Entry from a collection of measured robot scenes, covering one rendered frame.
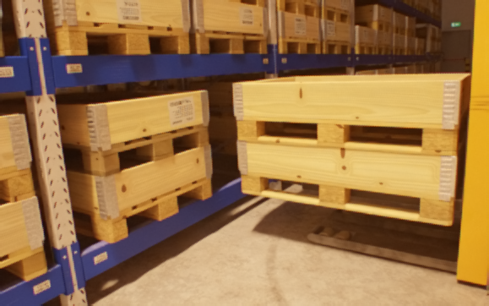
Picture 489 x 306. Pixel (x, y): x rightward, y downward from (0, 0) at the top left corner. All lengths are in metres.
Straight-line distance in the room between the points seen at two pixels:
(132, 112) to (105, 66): 0.25
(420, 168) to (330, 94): 0.57
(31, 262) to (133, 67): 1.00
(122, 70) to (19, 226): 0.84
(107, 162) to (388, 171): 1.36
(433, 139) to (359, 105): 0.38
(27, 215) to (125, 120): 0.61
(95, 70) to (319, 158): 1.20
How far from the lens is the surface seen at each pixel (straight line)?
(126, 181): 2.03
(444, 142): 1.94
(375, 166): 2.03
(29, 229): 1.82
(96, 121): 1.88
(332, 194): 2.15
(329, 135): 2.06
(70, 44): 1.85
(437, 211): 2.03
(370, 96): 1.97
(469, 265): 2.17
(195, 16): 2.44
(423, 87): 1.91
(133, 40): 2.06
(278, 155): 2.23
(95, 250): 2.03
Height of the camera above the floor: 1.10
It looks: 12 degrees down
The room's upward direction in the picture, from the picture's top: 3 degrees counter-clockwise
